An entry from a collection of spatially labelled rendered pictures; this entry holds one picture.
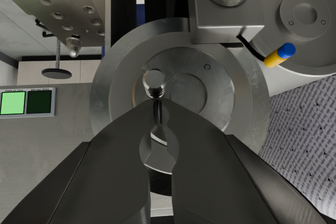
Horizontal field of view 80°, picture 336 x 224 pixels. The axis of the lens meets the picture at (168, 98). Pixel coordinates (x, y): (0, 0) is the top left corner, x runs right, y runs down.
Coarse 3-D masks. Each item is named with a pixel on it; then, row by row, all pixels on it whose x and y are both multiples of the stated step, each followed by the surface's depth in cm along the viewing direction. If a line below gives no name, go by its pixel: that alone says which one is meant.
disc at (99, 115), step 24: (144, 24) 17; (168, 24) 18; (120, 48) 17; (240, 48) 17; (96, 72) 16; (96, 96) 16; (264, 96) 17; (96, 120) 16; (264, 120) 16; (168, 192) 15
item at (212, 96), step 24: (168, 48) 15; (192, 48) 15; (144, 72) 15; (168, 72) 15; (192, 72) 15; (216, 72) 15; (144, 96) 14; (168, 96) 15; (192, 96) 14; (216, 96) 14; (216, 120) 14
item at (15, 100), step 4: (12, 92) 48; (16, 92) 48; (20, 92) 48; (4, 96) 48; (8, 96) 48; (12, 96) 48; (16, 96) 48; (20, 96) 48; (4, 100) 48; (8, 100) 48; (12, 100) 48; (16, 100) 48; (20, 100) 48; (4, 104) 47; (8, 104) 47; (12, 104) 47; (16, 104) 47; (20, 104) 47; (4, 108) 47; (8, 108) 47; (12, 108) 47; (16, 108) 47; (20, 108) 47; (4, 112) 47; (8, 112) 47; (12, 112) 47; (16, 112) 47; (20, 112) 47
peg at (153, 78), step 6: (150, 72) 12; (156, 72) 12; (162, 72) 12; (144, 78) 12; (150, 78) 12; (156, 78) 12; (162, 78) 12; (144, 84) 12; (150, 84) 12; (156, 84) 12; (162, 84) 12; (150, 90) 12; (156, 90) 12; (162, 90) 12; (150, 96) 14; (156, 96) 13
